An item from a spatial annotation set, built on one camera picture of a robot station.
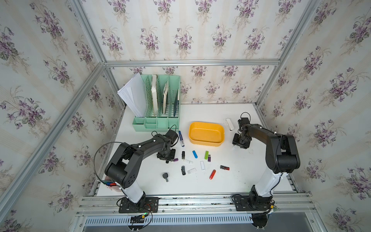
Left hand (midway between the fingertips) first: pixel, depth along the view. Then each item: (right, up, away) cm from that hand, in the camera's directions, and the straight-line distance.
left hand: (171, 160), depth 90 cm
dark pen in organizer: (+2, +38, +16) cm, 42 cm away
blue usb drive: (+15, +4, +2) cm, 16 cm away
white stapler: (+42, +23, +14) cm, 50 cm away
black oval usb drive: (-2, 0, -2) cm, 3 cm away
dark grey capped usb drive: (+8, +3, 0) cm, 8 cm away
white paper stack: (-25, +44, +4) cm, 51 cm away
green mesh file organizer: (-7, +41, +11) cm, 43 cm away
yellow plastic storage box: (+24, +16, +11) cm, 31 cm away
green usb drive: (+23, +3, +1) cm, 23 cm away
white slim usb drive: (+20, -3, -4) cm, 20 cm away
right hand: (+45, +9, +7) cm, 46 cm away
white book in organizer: (-12, +43, +5) cm, 45 cm away
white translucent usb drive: (+13, -4, -5) cm, 15 cm away
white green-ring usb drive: (+11, 0, -2) cm, 11 cm away
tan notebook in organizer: (-5, +44, +8) cm, 45 cm away
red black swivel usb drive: (+33, -3, -4) cm, 33 cm away
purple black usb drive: (+24, +1, 0) cm, 24 cm away
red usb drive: (+25, -6, -7) cm, 27 cm away
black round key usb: (-2, -6, -10) cm, 12 cm away
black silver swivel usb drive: (+8, -4, -6) cm, 10 cm away
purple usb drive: (+3, +1, -2) cm, 4 cm away
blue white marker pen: (+6, +13, +8) cm, 16 cm away
